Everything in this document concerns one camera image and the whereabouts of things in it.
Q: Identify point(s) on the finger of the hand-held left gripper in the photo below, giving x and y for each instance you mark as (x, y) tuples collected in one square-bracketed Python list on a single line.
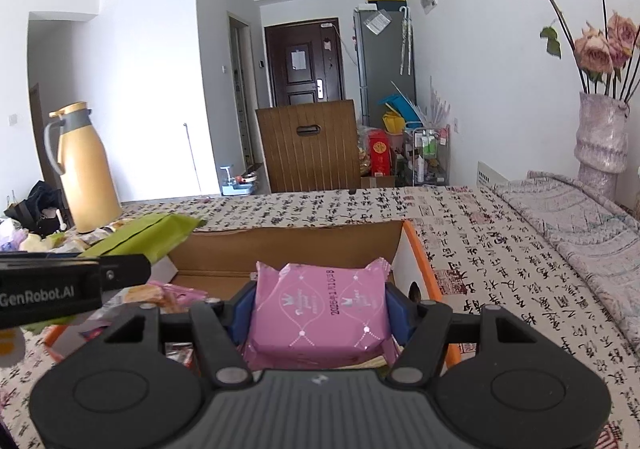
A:
[(125, 271)]

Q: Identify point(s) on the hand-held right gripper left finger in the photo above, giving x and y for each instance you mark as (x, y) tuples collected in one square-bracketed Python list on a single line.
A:
[(243, 316)]

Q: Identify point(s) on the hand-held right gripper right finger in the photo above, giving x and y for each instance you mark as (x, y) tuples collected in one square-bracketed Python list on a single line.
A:
[(397, 316)]

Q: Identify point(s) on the green snack packet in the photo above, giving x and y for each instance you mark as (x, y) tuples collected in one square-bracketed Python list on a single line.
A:
[(150, 234)]

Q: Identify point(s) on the pink snack packet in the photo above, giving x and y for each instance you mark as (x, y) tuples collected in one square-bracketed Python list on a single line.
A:
[(320, 314)]

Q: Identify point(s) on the orange cardboard box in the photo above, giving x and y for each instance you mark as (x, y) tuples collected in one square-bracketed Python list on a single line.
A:
[(280, 249)]

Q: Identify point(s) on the heap of loose snack packets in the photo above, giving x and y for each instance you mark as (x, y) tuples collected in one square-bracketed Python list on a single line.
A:
[(100, 235)]

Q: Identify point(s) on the pile of assorted boxed packets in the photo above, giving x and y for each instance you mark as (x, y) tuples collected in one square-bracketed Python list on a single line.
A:
[(165, 296)]

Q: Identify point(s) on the cream crumpled bag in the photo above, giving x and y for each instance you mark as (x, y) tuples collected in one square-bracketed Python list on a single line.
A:
[(35, 243)]

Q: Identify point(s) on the purple white plastic bag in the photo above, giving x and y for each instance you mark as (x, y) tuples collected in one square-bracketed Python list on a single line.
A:
[(10, 240)]

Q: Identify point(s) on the black bag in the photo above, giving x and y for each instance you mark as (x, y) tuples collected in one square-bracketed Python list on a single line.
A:
[(37, 206)]

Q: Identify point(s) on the yellow thermos jug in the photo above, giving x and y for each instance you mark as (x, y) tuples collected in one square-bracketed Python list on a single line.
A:
[(87, 179)]

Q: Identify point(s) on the white spray bottle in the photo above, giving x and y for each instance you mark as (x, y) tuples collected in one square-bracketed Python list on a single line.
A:
[(420, 169)]

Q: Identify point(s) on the metal rolling cart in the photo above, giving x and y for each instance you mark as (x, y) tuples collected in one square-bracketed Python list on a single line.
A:
[(440, 164)]

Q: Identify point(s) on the red gift box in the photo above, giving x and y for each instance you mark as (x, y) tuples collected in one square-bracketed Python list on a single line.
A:
[(380, 154)]

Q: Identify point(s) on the wooden chair back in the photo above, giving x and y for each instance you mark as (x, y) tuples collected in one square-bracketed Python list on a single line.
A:
[(305, 159)]

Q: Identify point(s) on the white rectangular board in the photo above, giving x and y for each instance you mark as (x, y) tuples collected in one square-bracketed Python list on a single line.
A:
[(492, 174)]

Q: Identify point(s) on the green white bottle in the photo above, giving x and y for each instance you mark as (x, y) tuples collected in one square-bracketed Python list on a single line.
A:
[(427, 144)]

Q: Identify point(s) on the yellow bag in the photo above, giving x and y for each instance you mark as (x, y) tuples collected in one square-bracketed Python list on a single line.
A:
[(393, 123)]

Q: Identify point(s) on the grey patterned cloth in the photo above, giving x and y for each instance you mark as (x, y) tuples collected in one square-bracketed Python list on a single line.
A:
[(575, 229)]

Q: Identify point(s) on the pale lilac fan-shaped object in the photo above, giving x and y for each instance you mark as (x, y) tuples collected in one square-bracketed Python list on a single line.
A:
[(439, 104)]

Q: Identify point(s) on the grey interior door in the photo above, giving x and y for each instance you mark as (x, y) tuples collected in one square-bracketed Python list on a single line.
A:
[(241, 89)]

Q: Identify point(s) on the dark brown entrance door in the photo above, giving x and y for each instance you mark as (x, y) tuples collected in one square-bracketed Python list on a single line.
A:
[(280, 79)]

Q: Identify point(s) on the grey refrigerator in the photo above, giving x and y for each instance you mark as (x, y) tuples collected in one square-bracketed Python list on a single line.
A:
[(385, 69)]

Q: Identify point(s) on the white paper notice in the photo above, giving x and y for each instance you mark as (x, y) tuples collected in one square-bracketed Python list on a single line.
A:
[(300, 60)]

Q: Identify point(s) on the pink white ribbed vase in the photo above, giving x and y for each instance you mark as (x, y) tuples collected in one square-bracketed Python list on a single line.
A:
[(600, 144)]

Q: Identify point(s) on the white folded umbrella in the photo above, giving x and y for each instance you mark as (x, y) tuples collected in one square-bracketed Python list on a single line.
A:
[(406, 41)]

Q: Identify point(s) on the clear document sleeve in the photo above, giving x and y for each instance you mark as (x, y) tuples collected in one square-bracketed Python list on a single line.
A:
[(376, 22)]

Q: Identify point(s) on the dried pink rose bouquet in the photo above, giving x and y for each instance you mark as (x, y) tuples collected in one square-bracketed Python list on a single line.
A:
[(595, 46)]

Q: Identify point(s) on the white wall outlet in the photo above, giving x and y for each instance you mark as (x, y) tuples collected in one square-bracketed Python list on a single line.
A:
[(456, 125)]

